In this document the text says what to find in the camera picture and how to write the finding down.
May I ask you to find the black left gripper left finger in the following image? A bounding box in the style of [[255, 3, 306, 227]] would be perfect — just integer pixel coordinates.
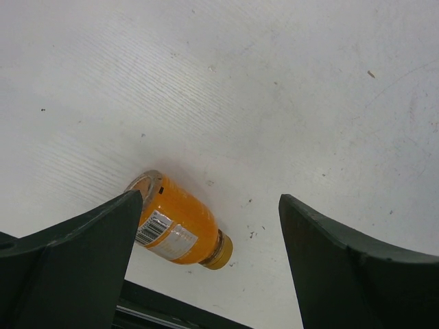
[[1, 191, 142, 328]]

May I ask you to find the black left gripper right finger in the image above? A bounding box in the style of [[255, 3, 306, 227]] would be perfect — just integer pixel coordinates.
[[278, 194, 438, 328]]

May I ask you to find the orange juice bottle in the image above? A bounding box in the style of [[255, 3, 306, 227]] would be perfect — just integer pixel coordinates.
[[126, 170, 233, 270]]

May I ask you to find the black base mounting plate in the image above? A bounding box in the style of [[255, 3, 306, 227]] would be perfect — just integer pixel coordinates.
[[112, 280, 247, 329]]

